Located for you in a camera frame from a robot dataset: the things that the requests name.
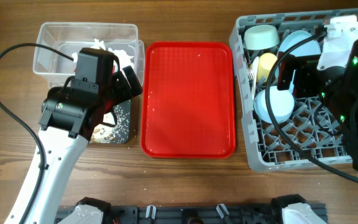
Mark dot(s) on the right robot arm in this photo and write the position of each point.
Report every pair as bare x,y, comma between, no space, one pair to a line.
337,89

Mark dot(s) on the green bowl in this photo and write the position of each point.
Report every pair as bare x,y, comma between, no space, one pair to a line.
261,37

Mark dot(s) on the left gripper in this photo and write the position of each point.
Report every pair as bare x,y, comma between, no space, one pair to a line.
125,92

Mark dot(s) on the light blue bowl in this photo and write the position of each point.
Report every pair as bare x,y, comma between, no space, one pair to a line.
282,104

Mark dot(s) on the white plastic spoon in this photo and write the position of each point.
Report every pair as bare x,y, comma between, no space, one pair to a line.
254,69

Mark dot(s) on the pink plastic fork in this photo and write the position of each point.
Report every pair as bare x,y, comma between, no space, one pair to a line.
251,74

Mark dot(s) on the yellow plastic cup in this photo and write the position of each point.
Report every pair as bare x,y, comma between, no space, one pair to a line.
265,64

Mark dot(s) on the grey dishwasher rack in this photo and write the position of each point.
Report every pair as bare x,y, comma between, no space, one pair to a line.
311,126

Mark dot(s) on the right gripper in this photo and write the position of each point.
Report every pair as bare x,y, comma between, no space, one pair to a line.
305,70

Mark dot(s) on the black plastic tray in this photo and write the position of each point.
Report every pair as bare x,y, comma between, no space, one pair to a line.
75,117

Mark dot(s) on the red serving tray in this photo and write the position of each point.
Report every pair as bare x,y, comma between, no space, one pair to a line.
188,107

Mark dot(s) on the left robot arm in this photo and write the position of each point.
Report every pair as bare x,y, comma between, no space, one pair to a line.
51,167

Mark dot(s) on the clear plastic waste bin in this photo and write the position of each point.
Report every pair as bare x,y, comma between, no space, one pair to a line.
70,37

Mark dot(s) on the white tissue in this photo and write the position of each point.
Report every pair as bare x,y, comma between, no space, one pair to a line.
125,59
98,44

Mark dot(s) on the rice and food leftovers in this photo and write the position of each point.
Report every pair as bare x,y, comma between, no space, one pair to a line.
118,134

